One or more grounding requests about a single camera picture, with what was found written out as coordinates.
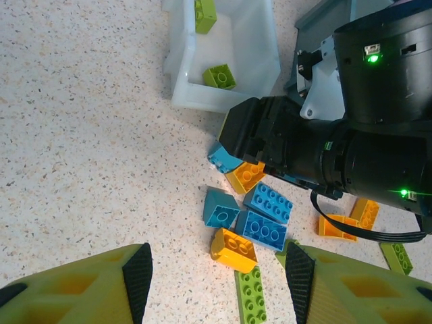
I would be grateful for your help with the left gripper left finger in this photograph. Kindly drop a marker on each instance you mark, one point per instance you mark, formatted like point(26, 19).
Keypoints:
point(67, 297)

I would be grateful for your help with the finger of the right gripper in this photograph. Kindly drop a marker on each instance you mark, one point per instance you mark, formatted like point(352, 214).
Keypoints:
point(241, 130)

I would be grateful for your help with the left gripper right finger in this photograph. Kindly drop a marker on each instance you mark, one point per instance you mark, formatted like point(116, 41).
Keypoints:
point(354, 293)

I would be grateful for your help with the blue sloped lego brick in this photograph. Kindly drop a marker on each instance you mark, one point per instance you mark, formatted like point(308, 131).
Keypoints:
point(219, 212)
point(219, 160)

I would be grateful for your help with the small green lego brick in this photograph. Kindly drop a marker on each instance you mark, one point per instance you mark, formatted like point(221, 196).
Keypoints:
point(220, 77)

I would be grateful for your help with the orange rounded printed lego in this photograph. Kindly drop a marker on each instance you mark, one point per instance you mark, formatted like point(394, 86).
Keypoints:
point(332, 229)

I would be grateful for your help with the white plastic bin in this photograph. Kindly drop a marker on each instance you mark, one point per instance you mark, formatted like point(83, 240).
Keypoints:
point(256, 50)

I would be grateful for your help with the orange curved lego brick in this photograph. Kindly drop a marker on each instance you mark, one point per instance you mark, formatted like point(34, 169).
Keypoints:
point(233, 251)

